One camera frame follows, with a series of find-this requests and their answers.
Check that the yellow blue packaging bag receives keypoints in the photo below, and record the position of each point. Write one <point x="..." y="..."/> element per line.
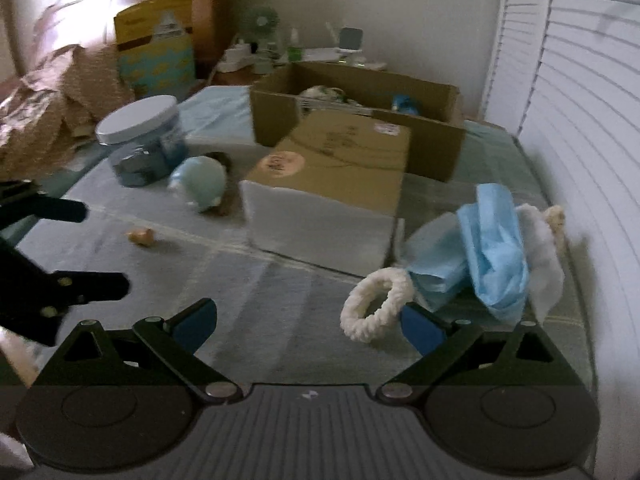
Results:
<point x="155" y="47"/>

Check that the blue round plush toy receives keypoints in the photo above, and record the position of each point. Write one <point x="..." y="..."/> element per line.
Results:
<point x="199" y="182"/>

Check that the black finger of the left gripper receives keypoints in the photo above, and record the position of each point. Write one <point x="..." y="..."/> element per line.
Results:
<point x="23" y="199"/>
<point x="73" y="288"/>

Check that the wooden nightstand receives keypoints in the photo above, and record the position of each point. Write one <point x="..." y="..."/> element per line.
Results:
<point x="239" y="73"/>

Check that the cream drawstring pouch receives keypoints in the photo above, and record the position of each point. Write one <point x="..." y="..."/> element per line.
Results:
<point x="324" y="94"/>

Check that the light blue mask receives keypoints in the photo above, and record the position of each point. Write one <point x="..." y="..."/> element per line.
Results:
<point x="435" y="258"/>

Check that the white cloth with beige knot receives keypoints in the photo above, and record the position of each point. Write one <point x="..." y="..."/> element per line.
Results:
<point x="544" y="243"/>

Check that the open brown cardboard box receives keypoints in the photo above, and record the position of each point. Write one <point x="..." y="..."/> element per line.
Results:
<point x="436" y="136"/>

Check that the grey checked blanket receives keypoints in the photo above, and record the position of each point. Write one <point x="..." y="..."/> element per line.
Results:
<point x="278" y="319"/>

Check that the green small bottle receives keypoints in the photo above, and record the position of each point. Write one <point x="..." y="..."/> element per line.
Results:
<point x="295" y="51"/>

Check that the small green desk fan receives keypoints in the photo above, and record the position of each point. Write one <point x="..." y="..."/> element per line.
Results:
<point x="260" y="27"/>

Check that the brown floral cloth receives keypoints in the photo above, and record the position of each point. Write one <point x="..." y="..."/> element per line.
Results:
<point x="47" y="117"/>

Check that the closed tan cardboard box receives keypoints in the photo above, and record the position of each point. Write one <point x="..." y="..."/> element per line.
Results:
<point x="328" y="193"/>

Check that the white remote control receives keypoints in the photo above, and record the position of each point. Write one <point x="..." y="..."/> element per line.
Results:
<point x="369" y="65"/>

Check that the blue patterned sachet bag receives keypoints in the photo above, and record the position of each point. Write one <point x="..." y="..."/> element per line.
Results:
<point x="403" y="104"/>

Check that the clear jar white lid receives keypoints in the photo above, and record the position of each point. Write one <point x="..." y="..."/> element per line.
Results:
<point x="145" y="140"/>

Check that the white power strip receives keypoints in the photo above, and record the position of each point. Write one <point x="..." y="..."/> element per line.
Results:
<point x="235" y="58"/>

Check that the white louvered door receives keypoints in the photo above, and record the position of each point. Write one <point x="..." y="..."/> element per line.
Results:
<point x="564" y="79"/>

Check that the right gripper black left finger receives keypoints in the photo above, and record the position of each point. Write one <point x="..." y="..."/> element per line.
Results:
<point x="175" y="341"/>

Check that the white wifi router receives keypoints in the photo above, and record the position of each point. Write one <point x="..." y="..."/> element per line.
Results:
<point x="326" y="54"/>

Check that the small orange toy piece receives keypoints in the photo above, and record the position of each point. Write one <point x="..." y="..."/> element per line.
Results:
<point x="142" y="237"/>

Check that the small screen on stand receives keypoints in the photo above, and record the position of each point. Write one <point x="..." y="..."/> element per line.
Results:
<point x="349" y="43"/>

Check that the blue face mask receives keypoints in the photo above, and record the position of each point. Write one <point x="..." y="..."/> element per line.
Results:
<point x="494" y="251"/>

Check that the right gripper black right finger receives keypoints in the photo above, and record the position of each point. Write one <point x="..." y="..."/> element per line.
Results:
<point x="440" y="344"/>

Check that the light blue towel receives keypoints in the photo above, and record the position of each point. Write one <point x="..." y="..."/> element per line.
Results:
<point x="218" y="114"/>

